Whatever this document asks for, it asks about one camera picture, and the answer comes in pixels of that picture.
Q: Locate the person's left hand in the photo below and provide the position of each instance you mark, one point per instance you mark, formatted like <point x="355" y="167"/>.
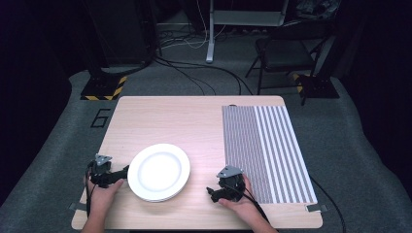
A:
<point x="99" y="200"/>

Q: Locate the black yellow striped stand base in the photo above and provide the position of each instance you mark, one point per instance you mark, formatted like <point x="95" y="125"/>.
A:
<point x="103" y="88"/>
<point x="319" y="87"/>

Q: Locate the grey tape piece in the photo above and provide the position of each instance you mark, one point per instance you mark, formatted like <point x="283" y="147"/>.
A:
<point x="316" y="207"/>
<point x="78" y="206"/>

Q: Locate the black cabinet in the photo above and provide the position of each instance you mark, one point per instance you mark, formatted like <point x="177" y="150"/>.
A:
<point x="120" y="32"/>

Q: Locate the grey striped place mat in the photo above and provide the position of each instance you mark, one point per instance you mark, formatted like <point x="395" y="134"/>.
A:
<point x="268" y="152"/>

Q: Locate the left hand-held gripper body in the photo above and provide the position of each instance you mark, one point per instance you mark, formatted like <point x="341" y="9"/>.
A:
<point x="99" y="173"/>

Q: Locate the black folding chair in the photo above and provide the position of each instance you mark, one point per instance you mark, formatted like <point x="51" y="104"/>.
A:
<point x="285" y="51"/>

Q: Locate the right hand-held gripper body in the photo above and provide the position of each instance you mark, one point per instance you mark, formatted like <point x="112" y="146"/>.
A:
<point x="232" y="186"/>

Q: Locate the white metal stand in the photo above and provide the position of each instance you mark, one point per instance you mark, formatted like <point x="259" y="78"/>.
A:
<point x="211" y="32"/>

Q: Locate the person's right hand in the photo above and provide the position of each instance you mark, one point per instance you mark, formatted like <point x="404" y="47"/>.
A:
<point x="246" y="207"/>

